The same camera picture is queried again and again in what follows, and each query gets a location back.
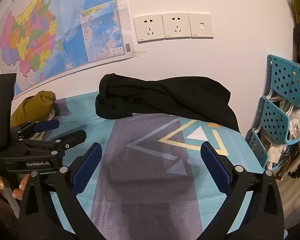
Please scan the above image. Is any white network wall plate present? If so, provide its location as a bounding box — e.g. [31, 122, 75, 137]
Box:
[188, 13, 214, 40]

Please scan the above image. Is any teal plastic storage rack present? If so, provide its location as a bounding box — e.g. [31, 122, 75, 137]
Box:
[247, 54, 300, 178]

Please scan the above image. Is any white plastic bag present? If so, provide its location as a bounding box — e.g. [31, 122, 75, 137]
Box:
[287, 107, 300, 141]

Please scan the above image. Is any colourful wall map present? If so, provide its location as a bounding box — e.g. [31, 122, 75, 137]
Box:
[0, 0, 135, 98]

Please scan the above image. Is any white wall socket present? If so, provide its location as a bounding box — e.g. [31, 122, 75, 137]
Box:
[133, 15, 165, 43]
[162, 13, 191, 40]

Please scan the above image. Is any patterned teal grey bedsheet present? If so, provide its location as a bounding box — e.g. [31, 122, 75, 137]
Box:
[11, 91, 268, 240]

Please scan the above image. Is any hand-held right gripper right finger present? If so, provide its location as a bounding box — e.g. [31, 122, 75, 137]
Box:
[197, 141, 285, 240]

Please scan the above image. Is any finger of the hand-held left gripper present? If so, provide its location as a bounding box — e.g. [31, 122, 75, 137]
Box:
[10, 119, 60, 141]
[2, 129, 87, 159]

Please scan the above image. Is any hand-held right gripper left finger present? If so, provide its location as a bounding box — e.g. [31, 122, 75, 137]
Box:
[16, 142, 108, 240]

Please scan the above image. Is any olive green garment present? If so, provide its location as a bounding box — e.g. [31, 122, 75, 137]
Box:
[10, 91, 57, 128]

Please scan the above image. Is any black garment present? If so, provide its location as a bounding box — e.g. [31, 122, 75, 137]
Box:
[95, 73, 241, 133]

